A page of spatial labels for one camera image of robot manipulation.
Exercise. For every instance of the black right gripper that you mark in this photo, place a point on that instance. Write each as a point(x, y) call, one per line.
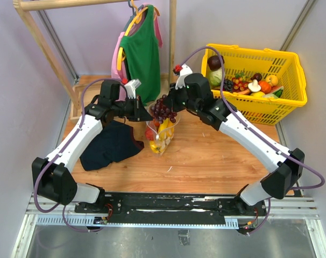
point(172, 94)

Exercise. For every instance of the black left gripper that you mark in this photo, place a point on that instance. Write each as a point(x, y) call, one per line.
point(140, 113)

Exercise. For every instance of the purple grape bunch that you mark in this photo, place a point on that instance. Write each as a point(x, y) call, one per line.
point(161, 112)

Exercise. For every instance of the clear dotted zip top bag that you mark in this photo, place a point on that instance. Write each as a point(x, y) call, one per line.
point(167, 135)

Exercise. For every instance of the yellow bell pepper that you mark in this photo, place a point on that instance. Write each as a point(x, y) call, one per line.
point(158, 147)

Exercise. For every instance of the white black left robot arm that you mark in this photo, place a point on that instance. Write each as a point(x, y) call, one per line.
point(52, 175)

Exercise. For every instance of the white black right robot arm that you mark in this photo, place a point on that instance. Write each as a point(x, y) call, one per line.
point(283, 165)

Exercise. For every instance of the green tank top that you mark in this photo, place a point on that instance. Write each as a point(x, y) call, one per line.
point(142, 57)

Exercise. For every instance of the green cabbage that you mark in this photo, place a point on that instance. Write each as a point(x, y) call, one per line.
point(215, 78)

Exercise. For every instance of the pink shirt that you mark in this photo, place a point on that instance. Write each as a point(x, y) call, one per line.
point(120, 73)

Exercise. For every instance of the dark navy cloth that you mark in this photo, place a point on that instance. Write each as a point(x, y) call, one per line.
point(115, 143)

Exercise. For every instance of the dark purple round fruit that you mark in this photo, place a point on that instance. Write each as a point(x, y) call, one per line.
point(214, 62)

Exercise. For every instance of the yellow clothes hanger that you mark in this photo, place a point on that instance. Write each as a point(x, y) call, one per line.
point(133, 24)

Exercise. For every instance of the white mushroom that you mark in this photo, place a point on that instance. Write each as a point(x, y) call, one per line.
point(254, 86)

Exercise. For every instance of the yellow plastic basket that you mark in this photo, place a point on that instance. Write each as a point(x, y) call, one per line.
point(264, 85)

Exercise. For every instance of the yellow peach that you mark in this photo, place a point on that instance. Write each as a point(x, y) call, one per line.
point(272, 80)

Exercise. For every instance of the watermelon slice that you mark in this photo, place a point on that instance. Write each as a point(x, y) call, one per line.
point(276, 91)

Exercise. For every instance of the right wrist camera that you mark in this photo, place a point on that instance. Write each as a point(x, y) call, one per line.
point(182, 71)

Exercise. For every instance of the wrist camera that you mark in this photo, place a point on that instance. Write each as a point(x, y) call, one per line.
point(182, 71)
point(131, 87)

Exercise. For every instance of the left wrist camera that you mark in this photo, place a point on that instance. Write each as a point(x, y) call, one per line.
point(131, 87)

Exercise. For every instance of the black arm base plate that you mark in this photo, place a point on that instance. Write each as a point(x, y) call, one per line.
point(171, 208)

